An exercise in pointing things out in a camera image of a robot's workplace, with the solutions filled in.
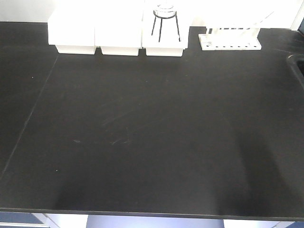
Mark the middle white plastic bin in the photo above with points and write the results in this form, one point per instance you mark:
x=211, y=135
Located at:
x=118, y=27

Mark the blue cabinet under table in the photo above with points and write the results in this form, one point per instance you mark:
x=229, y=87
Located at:
x=25, y=220

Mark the left white plastic bin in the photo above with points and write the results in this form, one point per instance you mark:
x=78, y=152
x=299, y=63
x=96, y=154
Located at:
x=71, y=27

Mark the clear glass rod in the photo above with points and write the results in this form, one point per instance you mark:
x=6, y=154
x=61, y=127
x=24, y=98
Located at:
x=260, y=23

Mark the black lab sink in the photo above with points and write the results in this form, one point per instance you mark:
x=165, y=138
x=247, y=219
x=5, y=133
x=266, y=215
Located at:
x=296, y=65

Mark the right white plastic bin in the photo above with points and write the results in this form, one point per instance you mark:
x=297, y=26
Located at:
x=169, y=44

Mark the white test tube rack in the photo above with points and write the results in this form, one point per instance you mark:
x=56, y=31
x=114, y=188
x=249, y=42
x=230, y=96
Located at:
x=230, y=35

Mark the white plastic bin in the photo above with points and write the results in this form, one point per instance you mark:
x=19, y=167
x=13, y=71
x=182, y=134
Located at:
x=118, y=27
x=71, y=27
x=169, y=44

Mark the black wire tripod stand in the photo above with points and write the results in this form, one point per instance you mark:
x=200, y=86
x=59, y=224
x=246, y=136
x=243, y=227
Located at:
x=160, y=30

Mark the clear glass dish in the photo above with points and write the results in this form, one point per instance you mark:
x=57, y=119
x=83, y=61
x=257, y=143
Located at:
x=164, y=10

